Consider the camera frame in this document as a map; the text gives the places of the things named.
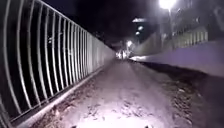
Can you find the distant street lamp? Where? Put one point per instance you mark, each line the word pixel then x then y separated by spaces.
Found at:
pixel 128 46

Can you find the leaf litter strip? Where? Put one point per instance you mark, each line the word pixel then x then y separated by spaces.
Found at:
pixel 180 90

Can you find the pale fence on wall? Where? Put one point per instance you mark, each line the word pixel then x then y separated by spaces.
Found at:
pixel 180 38

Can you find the street lamp pole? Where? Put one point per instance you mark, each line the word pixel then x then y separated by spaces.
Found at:
pixel 170 26

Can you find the white metal railing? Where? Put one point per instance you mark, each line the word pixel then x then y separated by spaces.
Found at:
pixel 43 56

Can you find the grey paved path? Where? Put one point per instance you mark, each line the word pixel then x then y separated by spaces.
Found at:
pixel 120 93

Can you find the pale low wall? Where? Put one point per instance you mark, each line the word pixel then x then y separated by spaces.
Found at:
pixel 190 58

